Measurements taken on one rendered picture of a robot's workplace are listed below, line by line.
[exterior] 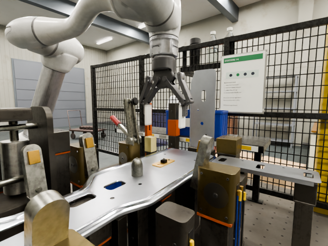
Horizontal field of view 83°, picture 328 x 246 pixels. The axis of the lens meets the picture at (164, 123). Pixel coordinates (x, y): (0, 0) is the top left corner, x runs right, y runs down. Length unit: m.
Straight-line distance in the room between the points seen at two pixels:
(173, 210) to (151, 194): 0.06
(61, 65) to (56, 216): 0.84
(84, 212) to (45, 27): 0.65
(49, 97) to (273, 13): 6.74
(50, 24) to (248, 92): 0.90
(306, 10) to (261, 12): 1.22
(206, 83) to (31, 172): 0.66
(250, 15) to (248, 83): 6.35
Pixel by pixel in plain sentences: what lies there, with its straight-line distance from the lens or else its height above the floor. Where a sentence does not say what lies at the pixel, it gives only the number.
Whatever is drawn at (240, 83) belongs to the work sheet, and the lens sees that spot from 1.06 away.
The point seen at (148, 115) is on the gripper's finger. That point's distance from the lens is 0.64.
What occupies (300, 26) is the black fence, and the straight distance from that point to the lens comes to 1.08.
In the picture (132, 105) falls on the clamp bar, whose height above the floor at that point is 1.19.
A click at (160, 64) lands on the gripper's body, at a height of 1.31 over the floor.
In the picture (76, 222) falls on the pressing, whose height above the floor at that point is 1.00.
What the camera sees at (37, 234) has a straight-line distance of 0.25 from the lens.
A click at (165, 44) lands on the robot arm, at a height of 1.37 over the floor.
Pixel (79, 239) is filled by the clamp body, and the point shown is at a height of 1.04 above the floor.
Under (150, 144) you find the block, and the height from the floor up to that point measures 1.04.
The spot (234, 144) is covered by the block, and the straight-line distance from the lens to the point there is 0.76.
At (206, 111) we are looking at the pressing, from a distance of 0.82.
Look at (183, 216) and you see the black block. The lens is 0.39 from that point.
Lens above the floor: 1.20
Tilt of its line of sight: 6 degrees down
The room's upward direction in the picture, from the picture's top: straight up
